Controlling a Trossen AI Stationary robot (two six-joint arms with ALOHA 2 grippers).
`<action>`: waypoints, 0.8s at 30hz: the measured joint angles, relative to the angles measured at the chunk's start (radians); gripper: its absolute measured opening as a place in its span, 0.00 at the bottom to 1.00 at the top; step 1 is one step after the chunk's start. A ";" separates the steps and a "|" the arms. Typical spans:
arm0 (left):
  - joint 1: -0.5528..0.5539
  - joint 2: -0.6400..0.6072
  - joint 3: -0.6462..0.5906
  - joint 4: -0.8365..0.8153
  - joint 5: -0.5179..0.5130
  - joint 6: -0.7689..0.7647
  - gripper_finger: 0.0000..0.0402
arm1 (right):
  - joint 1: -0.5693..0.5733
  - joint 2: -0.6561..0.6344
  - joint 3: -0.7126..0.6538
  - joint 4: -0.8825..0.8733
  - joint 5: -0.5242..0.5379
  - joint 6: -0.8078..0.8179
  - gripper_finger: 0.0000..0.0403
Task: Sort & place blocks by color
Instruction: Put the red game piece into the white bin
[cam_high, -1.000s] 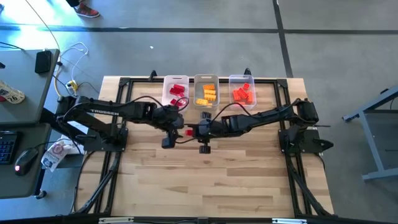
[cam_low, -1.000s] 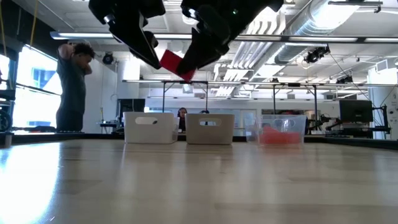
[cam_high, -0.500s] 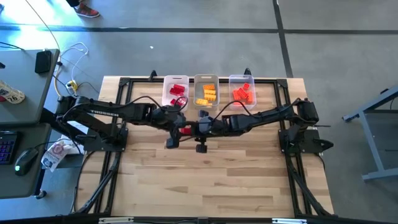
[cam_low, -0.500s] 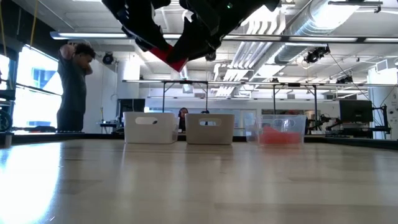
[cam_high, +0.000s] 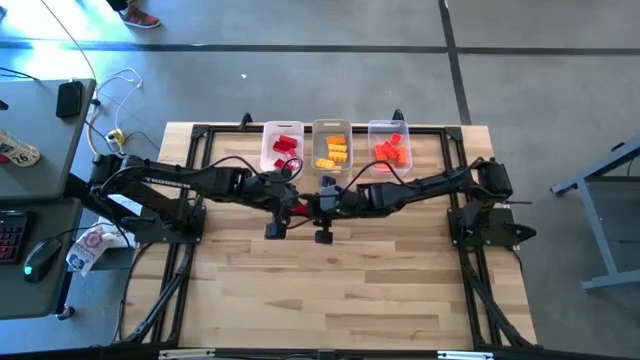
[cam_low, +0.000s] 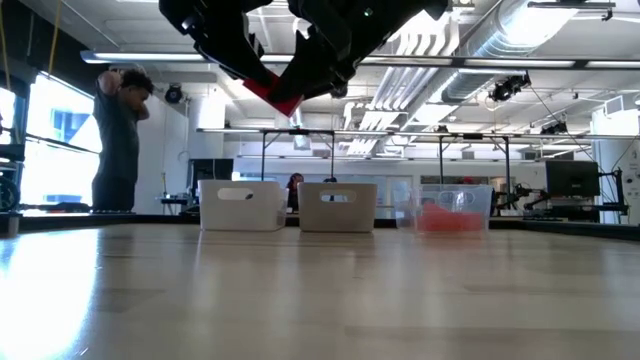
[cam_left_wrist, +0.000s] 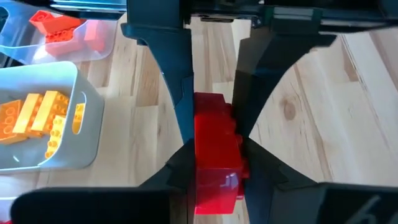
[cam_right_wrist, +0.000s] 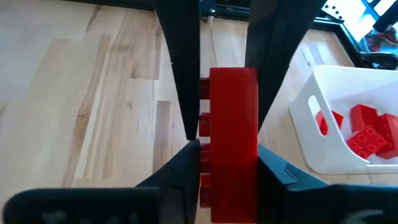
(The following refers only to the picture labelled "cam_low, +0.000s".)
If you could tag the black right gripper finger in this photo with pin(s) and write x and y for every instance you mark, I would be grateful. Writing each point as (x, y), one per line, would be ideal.
(315, 65)
(335, 90)

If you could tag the red toy block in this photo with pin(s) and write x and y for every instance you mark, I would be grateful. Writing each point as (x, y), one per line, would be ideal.
(285, 106)

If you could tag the orange toy block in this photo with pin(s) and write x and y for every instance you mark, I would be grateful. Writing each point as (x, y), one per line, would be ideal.
(435, 220)
(470, 222)

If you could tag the black background robot arm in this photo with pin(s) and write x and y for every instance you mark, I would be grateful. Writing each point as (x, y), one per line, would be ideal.
(525, 195)

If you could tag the long ceiling light fixture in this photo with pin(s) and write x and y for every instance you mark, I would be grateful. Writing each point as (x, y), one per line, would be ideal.
(150, 56)

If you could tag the dark display screen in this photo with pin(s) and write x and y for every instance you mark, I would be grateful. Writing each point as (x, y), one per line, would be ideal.
(210, 175)

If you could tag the light grey plastic bin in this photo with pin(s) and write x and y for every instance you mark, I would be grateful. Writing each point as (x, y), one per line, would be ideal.
(337, 217)

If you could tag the clear plastic bin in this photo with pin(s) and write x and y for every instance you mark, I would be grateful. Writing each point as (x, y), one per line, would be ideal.
(445, 195)

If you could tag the white plastic bin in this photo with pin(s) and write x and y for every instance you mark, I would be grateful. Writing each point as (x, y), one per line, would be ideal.
(242, 215)

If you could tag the black computer monitor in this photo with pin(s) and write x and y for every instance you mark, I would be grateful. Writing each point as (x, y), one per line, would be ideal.
(572, 177)

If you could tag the black metal rig frame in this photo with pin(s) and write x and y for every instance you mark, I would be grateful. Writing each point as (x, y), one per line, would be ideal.
(300, 132)
(507, 170)

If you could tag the silver ceiling air duct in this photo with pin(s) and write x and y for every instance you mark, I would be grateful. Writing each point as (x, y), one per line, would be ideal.
(500, 40)

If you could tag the black overhead camera rig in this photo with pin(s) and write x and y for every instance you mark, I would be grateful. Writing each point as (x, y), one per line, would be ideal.
(510, 89)

